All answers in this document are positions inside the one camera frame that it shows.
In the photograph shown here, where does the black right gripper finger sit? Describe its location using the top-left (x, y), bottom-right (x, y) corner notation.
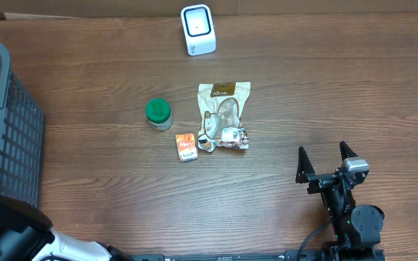
top-left (295, 146), bottom-right (315, 183)
top-left (340, 141), bottom-right (358, 161)

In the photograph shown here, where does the beige snack bag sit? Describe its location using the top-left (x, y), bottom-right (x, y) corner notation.
top-left (197, 82), bottom-right (251, 152)

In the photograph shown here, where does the green lidded jar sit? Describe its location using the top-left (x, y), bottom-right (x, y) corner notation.
top-left (145, 98), bottom-right (173, 131)

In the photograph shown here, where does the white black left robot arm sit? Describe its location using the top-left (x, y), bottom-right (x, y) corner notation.
top-left (0, 195), bottom-right (132, 261)

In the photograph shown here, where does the orange Kleenex tissue pack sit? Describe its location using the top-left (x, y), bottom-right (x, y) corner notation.
top-left (176, 133), bottom-right (198, 162)

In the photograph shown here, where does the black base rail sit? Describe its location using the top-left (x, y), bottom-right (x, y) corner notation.
top-left (130, 249), bottom-right (386, 261)

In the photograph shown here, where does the white barcode scanner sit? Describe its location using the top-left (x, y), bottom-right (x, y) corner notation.
top-left (181, 4), bottom-right (216, 57)

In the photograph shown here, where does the grey plastic mesh basket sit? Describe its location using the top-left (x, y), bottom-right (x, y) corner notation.
top-left (0, 43), bottom-right (46, 207)

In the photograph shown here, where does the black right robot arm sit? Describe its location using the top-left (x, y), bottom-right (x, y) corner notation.
top-left (285, 141), bottom-right (385, 261)

